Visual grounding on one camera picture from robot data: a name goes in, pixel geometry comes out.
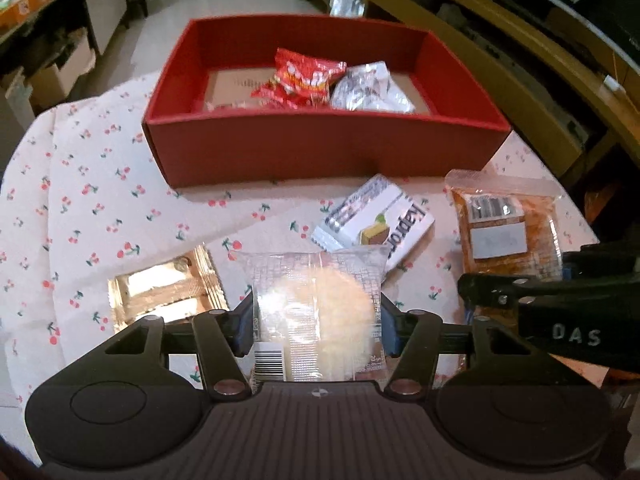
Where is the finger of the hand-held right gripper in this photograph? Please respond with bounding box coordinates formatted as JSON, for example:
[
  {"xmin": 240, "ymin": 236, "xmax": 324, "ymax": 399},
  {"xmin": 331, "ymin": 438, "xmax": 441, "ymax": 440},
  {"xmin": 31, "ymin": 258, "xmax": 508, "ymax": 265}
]
[
  {"xmin": 457, "ymin": 272, "xmax": 640, "ymax": 311},
  {"xmin": 562, "ymin": 242, "xmax": 640, "ymax": 281}
]

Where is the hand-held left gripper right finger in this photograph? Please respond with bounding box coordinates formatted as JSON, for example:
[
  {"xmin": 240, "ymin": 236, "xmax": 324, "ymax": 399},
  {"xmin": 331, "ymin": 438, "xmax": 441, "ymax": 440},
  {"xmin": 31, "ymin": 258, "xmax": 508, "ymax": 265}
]
[{"xmin": 380, "ymin": 292, "xmax": 531, "ymax": 403}]

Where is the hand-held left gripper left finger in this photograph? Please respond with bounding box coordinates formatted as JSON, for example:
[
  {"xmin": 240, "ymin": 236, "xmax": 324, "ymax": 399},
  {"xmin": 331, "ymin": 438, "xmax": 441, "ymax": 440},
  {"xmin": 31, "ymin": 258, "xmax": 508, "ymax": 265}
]
[{"xmin": 102, "ymin": 292, "xmax": 256, "ymax": 403}]

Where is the brown snack packet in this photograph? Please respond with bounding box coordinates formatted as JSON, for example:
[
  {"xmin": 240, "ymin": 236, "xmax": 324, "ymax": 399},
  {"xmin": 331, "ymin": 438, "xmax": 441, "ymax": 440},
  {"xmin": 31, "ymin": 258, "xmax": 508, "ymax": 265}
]
[{"xmin": 445, "ymin": 169, "xmax": 566, "ymax": 283}]

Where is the white translucent snack packet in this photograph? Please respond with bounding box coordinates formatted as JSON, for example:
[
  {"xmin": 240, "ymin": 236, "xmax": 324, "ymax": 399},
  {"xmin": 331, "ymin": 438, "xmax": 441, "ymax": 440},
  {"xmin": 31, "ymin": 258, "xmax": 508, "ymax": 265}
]
[{"xmin": 235, "ymin": 250, "xmax": 388, "ymax": 386}]

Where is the white wafer packet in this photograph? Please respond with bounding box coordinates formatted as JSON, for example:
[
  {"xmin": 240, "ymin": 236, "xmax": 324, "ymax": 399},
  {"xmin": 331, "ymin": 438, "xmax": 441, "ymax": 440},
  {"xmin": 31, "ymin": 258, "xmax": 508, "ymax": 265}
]
[{"xmin": 310, "ymin": 174, "xmax": 436, "ymax": 271}]

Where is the red cardboard box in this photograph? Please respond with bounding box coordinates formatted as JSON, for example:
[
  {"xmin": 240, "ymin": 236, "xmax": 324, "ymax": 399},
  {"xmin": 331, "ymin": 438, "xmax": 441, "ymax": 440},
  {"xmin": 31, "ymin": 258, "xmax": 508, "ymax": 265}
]
[{"xmin": 141, "ymin": 16, "xmax": 512, "ymax": 190}]

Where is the clear silver snack packet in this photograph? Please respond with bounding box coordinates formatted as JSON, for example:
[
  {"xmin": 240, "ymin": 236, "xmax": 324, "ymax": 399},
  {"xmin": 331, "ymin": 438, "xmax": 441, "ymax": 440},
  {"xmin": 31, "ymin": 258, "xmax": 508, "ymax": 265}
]
[{"xmin": 330, "ymin": 61, "xmax": 416, "ymax": 113}]

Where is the red gummy candy packet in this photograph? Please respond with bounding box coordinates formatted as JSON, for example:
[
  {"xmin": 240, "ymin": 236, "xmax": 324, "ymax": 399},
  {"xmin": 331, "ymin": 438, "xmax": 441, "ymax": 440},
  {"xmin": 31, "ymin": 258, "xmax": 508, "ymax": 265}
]
[{"xmin": 250, "ymin": 47, "xmax": 348, "ymax": 110}]

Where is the orange plastic bag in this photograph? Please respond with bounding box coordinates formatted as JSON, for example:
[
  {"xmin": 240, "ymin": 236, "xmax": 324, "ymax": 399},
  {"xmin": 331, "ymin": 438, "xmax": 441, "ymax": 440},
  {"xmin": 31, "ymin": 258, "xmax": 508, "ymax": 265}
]
[{"xmin": 582, "ymin": 180, "xmax": 632, "ymax": 227}]

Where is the gold foil packet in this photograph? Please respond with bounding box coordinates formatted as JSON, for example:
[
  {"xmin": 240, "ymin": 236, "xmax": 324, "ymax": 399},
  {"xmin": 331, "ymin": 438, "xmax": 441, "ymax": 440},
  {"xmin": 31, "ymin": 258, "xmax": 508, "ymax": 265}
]
[{"xmin": 109, "ymin": 244, "xmax": 231, "ymax": 333}]

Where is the cherry print tablecloth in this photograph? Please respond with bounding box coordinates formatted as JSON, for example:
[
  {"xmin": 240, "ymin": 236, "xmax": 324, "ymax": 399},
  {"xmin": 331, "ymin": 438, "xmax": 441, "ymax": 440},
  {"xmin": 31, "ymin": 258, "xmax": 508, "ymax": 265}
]
[{"xmin": 0, "ymin": 72, "xmax": 601, "ymax": 461}]

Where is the wooden tv cabinet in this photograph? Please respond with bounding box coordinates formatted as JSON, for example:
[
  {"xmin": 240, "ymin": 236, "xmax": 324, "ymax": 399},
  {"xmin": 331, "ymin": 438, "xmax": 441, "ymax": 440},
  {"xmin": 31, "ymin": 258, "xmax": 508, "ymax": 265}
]
[{"xmin": 295, "ymin": 0, "xmax": 640, "ymax": 188}]

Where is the black television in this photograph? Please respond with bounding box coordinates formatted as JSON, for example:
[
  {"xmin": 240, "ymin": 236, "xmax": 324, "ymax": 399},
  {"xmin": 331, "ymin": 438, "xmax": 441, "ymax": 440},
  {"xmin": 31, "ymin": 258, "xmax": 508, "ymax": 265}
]
[{"xmin": 475, "ymin": 0, "xmax": 640, "ymax": 58}]

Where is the white storage box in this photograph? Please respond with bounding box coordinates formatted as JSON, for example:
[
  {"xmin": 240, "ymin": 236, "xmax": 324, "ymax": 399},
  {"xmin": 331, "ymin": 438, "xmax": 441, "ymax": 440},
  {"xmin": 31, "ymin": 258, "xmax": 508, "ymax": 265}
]
[{"xmin": 30, "ymin": 35, "xmax": 97, "ymax": 106}]

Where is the dark side table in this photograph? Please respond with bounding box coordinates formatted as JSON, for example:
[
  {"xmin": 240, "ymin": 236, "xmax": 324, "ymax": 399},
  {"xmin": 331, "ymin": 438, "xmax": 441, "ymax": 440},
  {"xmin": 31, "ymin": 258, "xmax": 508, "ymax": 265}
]
[{"xmin": 0, "ymin": 0, "xmax": 128, "ymax": 116}]

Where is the orange snack box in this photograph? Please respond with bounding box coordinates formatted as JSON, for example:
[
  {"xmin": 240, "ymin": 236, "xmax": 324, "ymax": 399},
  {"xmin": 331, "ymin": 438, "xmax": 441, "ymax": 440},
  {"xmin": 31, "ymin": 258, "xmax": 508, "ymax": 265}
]
[{"xmin": 0, "ymin": 0, "xmax": 51, "ymax": 31}]

